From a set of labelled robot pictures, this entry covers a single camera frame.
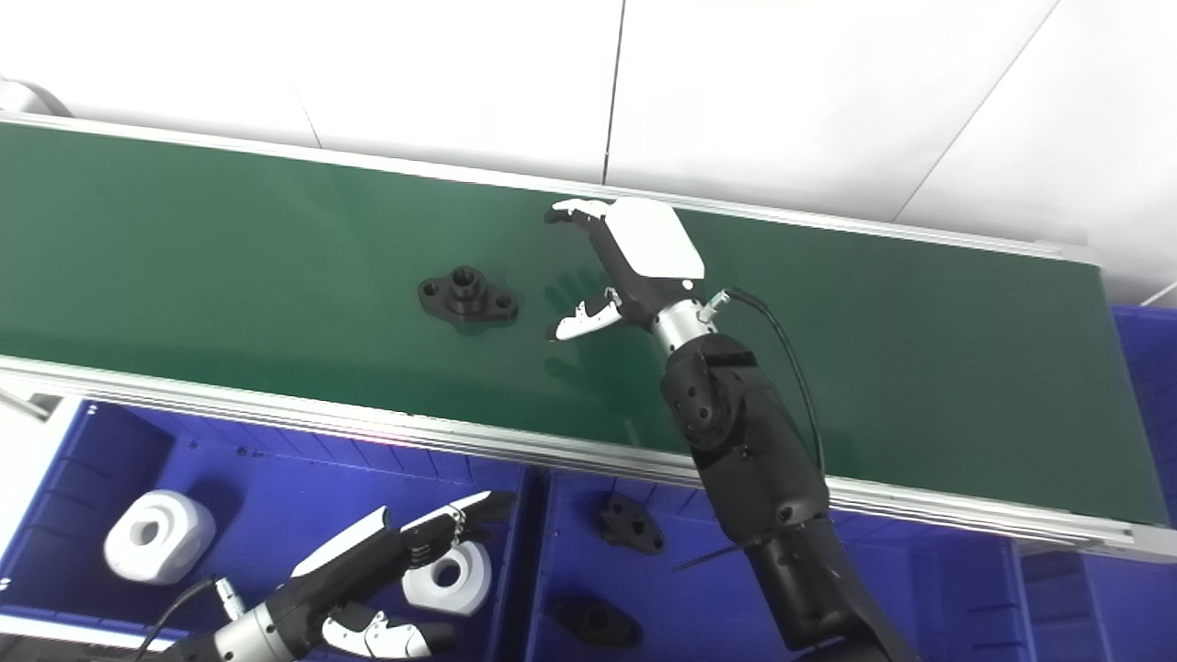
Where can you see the white cylinder part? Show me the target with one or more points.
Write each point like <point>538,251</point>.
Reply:
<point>184,524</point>
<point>469,588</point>

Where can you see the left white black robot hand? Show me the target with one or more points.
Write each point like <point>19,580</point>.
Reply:
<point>349,575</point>

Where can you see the empty blue bin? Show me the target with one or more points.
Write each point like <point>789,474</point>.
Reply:
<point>1122,607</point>

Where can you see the white cylinder part right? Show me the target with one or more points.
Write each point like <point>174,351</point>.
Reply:
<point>469,588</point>

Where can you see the white cylinder part left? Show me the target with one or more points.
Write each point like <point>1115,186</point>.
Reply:
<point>184,524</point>

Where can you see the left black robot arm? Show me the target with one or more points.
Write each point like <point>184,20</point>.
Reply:
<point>248,639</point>

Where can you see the black flange part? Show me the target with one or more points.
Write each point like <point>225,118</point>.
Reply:
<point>598,625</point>
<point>634,526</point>
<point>469,299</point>

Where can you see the blue bin holding white parts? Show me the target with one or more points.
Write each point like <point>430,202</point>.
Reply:
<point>276,487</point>

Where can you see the green conveyor belt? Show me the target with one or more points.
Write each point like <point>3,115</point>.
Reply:
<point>276,405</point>
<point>276,257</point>

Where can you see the white conveyor motor housing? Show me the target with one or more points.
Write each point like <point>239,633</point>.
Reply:
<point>23,97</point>

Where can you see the blue bin holding black parts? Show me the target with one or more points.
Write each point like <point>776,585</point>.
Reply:
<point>919,598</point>

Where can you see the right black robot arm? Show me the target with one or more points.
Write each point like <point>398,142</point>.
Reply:
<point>745,441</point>

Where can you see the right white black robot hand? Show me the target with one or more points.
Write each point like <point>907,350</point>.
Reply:
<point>653,248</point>

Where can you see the aluminium support bracket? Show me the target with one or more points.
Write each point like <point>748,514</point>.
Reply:
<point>23,405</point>

